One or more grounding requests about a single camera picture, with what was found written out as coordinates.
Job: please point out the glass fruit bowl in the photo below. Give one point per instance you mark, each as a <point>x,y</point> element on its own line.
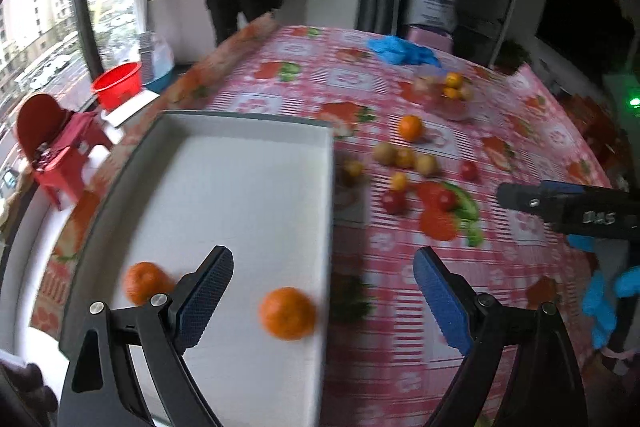
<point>427,87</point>

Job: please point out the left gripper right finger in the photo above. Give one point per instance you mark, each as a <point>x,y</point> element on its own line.
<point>545,386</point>

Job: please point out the blue gloves on table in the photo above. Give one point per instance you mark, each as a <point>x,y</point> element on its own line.
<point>396,51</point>

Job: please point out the white tray box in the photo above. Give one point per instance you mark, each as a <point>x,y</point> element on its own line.
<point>260,185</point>

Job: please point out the orange in bowl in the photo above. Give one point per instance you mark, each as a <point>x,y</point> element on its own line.
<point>454,80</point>
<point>452,93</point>

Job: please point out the pink strawberry tablecloth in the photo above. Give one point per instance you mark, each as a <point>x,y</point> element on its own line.
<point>388,364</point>

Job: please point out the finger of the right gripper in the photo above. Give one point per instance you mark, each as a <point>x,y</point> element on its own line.
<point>574,209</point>

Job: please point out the red cherry tomato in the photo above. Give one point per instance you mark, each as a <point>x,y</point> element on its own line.
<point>468,170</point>

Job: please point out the brown kiwi fruit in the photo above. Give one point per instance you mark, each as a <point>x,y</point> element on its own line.
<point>426,165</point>
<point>384,153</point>

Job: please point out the dark red tomato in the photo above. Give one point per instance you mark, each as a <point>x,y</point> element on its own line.
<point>394,202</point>

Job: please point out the orange mandarin on table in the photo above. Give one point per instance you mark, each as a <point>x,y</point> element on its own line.
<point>410,128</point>

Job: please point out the orange mandarin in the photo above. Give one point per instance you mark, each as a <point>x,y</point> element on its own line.
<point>288,314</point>
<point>410,128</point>

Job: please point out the blue gloved right hand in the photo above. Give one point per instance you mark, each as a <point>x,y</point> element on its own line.
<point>611,299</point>

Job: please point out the red plastic basin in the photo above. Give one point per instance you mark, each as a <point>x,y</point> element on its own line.
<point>116,86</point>

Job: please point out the yellow tomato near tray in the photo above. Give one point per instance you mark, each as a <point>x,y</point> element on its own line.
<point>353,169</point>

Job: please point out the yellow cherry tomato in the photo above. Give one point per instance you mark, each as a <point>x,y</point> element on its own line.
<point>399,182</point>

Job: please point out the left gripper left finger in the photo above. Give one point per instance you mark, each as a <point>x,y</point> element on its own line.
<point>101,387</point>

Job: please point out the red plastic stool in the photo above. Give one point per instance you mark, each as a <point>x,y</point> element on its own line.
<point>56,142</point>

